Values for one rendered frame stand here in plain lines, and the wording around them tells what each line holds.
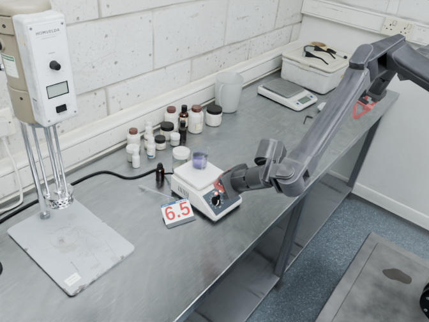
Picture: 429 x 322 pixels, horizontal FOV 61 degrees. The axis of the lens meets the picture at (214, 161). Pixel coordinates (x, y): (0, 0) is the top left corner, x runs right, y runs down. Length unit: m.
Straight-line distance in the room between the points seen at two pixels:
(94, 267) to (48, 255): 0.13
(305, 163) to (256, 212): 0.36
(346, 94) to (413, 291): 0.97
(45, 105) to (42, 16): 0.16
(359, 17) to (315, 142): 1.43
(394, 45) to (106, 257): 0.91
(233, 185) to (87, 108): 0.62
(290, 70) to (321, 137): 1.21
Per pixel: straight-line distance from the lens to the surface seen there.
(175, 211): 1.10
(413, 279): 1.75
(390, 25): 2.19
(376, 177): 2.55
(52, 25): 0.71
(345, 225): 2.39
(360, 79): 0.99
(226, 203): 1.12
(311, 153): 0.87
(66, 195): 0.95
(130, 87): 1.40
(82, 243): 1.05
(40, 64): 0.72
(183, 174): 1.13
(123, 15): 1.31
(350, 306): 1.53
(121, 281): 0.98
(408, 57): 1.03
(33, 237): 1.10
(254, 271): 1.87
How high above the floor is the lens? 1.54
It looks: 36 degrees down
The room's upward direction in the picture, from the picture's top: 7 degrees clockwise
